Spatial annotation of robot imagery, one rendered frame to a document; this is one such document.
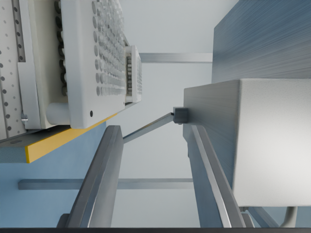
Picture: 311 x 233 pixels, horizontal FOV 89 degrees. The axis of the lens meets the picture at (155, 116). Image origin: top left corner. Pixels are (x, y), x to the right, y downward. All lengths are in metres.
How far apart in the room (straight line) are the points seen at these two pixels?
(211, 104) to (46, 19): 0.21
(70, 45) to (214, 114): 0.17
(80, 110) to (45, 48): 0.08
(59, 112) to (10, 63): 0.07
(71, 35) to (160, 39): 3.51
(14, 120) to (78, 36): 0.11
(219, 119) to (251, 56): 0.38
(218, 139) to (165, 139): 3.45
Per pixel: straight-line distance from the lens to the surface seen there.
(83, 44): 0.21
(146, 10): 3.92
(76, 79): 0.20
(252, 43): 0.53
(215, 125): 0.17
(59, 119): 0.21
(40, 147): 0.19
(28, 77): 0.22
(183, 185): 1.38
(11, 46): 0.23
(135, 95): 0.71
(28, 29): 0.23
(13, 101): 0.23
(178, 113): 0.30
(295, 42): 0.42
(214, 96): 0.17
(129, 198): 4.22
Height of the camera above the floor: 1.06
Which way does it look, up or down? 1 degrees up
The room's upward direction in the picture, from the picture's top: 90 degrees clockwise
